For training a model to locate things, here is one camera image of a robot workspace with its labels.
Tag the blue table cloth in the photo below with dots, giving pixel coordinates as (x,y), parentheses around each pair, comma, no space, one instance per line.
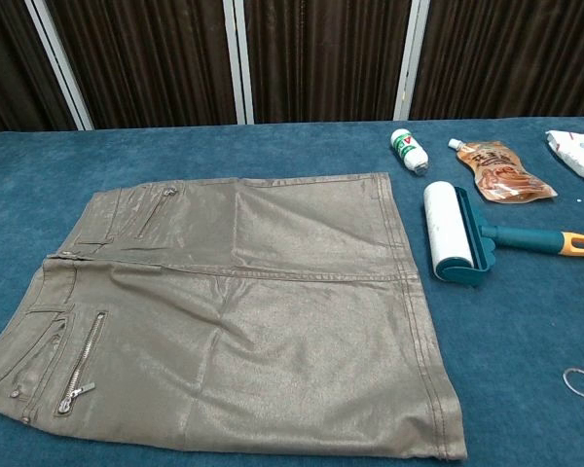
(516,340)

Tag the white bottle green label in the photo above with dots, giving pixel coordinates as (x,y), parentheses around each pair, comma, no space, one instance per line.
(409,151)

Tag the orange sauce spout pouch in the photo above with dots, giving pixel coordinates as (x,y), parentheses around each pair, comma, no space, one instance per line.
(501,175)

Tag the brown leather zip skirt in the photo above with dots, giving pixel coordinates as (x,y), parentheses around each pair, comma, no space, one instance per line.
(272,316)

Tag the white plastic package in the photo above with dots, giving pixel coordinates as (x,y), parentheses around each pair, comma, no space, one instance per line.
(581,153)

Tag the dark pleated folding screen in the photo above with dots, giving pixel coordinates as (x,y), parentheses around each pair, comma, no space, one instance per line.
(151,63)

